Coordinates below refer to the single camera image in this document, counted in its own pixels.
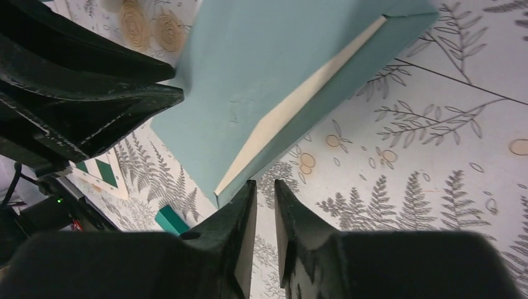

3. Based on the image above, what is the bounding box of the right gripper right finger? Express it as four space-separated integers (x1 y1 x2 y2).
274 180 521 298

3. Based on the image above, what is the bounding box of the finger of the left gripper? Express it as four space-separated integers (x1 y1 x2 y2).
1 84 184 163
1 1 176 89

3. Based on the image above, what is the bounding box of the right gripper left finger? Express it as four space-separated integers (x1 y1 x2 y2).
1 180 257 298

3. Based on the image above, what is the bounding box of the green white checkerboard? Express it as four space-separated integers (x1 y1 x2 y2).
69 148 129 200

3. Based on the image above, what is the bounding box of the small teal block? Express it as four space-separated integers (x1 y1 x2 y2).
154 205 190 235

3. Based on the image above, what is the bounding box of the floral table mat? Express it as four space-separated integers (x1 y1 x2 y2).
48 1 527 298

